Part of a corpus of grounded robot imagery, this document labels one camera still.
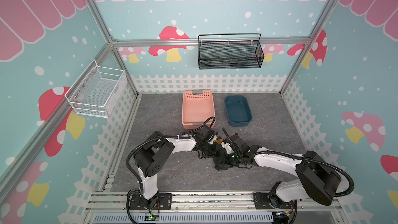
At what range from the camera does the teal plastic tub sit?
1.05 m

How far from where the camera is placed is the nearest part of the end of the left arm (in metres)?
0.75

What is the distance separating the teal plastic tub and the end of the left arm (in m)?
0.26
